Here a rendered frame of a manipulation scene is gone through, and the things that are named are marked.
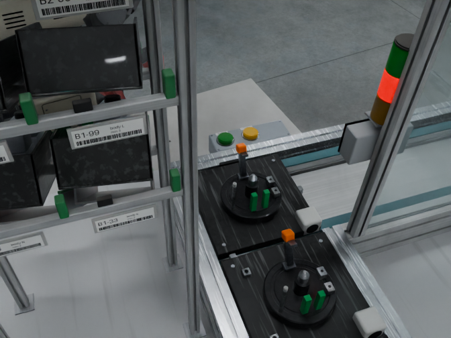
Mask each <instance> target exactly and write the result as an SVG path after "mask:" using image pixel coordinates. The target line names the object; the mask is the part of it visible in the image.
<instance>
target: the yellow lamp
mask: <svg viewBox="0 0 451 338"><path fill-rule="evenodd" d="M390 105H391V104H390V103H388V102H386V101H384V100H382V99H381V98H380V97H379V96H378V93H377V95H376V97H375V100H374V104H373V106H372V110H371V112H370V117H371V119H372V120H373V121H374V122H375V123H378V124H379V125H384V122H385V119H386V116H387V113H388V111H389V107H390Z"/></svg>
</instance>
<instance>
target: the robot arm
mask: <svg viewBox="0 0 451 338"><path fill-rule="evenodd" d="M139 2H140V0H133V5H134V7H133V8H128V9H118V10H113V11H104V12H99V13H89V14H87V15H86V16H85V17H84V18H83V21H84V22H85V24H86V26H92V25H116V24H122V23H123V22H124V21H125V20H126V19H127V18H128V17H129V16H130V14H132V13H133V12H134V11H135V10H136V9H137V7H138V4H139ZM144 62H146V63H144ZM142 63H144V64H143V67H144V68H147V67H148V57H147V49H146V47H145V48H142ZM99 93H101V94H102V95H104V96H106V95H120V96H121V99H126V98H125V96H124V94H123V92H122V91H107V92H99Z"/></svg>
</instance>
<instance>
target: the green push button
mask: <svg viewBox="0 0 451 338"><path fill-rule="evenodd" d="M217 140H218V142H219V143H220V144H222V145H229V144H231V143H232V142H233V135H232V134H230V133H228V132H223V133H221V134H219V135H218V139H217Z"/></svg>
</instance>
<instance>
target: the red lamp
mask: <svg viewBox="0 0 451 338"><path fill-rule="evenodd" d="M398 82H399V78H395V77H393V76H391V75H390V74H389V73H388V72H387V71H386V70H384V73H383V76H382V79H381V83H380V85H379V89H378V91H377V93H378V96H379V97H380V98H381V99H382V100H384V101H386V102H388V103H391V102H392V100H393V96H394V94H395V91H396V88H397V85H398Z"/></svg>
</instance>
